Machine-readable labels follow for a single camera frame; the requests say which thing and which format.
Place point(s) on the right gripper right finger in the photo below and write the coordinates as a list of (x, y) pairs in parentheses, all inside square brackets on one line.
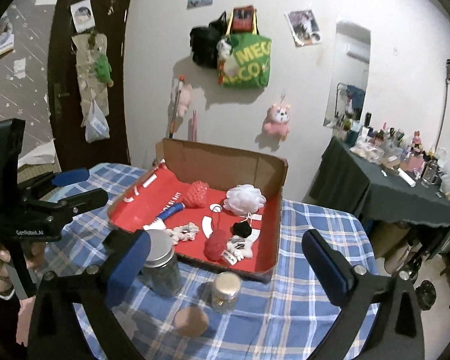
[(397, 331)]

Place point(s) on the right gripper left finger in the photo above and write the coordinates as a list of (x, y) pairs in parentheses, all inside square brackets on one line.
[(55, 331)]

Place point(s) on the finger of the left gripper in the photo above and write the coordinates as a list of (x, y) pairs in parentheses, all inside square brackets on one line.
[(78, 202), (41, 185)]

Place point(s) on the blue white tube toy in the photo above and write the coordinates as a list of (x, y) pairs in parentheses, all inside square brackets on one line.
[(159, 222)]

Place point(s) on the beige knotted rope toy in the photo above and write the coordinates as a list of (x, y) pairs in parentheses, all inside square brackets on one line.
[(184, 233)]

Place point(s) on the tan round powder puff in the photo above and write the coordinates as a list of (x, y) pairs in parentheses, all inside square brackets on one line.
[(191, 321)]

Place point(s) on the red knitted ball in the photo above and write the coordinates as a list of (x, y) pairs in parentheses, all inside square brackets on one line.
[(215, 249)]

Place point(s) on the black knitted scrunchie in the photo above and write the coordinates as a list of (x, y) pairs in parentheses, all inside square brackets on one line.
[(242, 229)]

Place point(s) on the white mesh bath pouf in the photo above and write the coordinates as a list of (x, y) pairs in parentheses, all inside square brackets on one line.
[(244, 200)]

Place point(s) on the white fluffy bunny clip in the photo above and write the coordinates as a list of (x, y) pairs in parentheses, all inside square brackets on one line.
[(240, 248)]

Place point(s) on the colourful patterned small box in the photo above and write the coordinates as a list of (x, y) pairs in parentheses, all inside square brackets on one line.
[(119, 243)]

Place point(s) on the white plastic bag on door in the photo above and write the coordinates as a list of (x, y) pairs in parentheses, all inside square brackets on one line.
[(96, 125)]

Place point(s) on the tall jar dark contents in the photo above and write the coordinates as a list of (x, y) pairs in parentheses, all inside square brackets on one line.
[(161, 270)]

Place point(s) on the green plush on door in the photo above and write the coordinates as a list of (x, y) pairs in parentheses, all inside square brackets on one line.
[(103, 70)]

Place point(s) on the pink plush with stick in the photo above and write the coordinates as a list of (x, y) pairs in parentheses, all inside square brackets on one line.
[(182, 95)]

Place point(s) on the cardboard box red lining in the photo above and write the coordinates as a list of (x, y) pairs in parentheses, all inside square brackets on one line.
[(182, 163)]

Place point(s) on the dark green covered side table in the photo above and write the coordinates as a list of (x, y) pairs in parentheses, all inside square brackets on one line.
[(346, 182)]

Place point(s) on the blue plaid tablecloth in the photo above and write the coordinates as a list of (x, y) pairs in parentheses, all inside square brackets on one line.
[(285, 318)]

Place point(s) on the small jar golden capsules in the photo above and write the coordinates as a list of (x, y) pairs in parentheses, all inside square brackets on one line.
[(225, 291)]

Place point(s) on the dark brown door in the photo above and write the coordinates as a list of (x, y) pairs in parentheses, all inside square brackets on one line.
[(81, 31)]

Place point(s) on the green tote bag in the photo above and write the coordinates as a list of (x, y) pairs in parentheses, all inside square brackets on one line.
[(244, 58)]

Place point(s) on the red pouch above tote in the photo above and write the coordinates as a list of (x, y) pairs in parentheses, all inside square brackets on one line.
[(243, 19)]

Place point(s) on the black bag on wall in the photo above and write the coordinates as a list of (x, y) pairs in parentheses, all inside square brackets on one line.
[(204, 41)]

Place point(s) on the pink plush on wall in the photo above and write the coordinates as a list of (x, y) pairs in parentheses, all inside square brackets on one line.
[(277, 121)]

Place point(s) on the wall mirror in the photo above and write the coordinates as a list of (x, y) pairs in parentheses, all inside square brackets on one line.
[(350, 72)]

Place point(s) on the photo on wall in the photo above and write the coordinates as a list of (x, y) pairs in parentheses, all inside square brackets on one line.
[(304, 27)]

